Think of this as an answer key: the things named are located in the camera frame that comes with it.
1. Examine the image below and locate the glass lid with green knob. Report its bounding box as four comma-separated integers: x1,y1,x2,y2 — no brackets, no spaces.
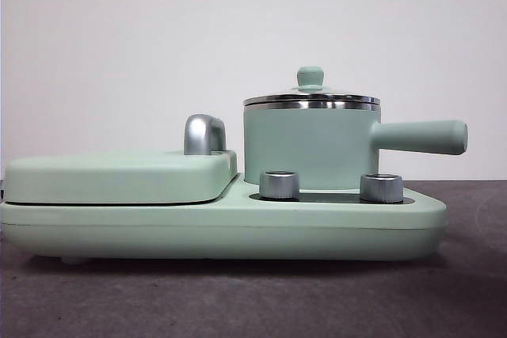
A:
242,66,383,105

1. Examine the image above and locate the silver control knob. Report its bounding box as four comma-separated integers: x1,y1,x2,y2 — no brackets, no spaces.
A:
359,173,405,203
258,170,301,201

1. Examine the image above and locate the black control panel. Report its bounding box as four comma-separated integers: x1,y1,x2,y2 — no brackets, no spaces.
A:
249,191,406,206

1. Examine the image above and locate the green breakfast machine base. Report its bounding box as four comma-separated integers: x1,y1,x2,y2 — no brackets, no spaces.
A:
0,171,449,266

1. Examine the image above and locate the green hinged griddle cover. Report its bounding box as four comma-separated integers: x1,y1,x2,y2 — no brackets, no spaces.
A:
2,149,239,206

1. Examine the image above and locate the green steamer pot with handle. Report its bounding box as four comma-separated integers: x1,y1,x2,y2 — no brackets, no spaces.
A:
242,99,470,193

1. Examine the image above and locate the silver griddle cover handle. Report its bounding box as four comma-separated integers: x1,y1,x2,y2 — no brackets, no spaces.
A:
182,114,228,156

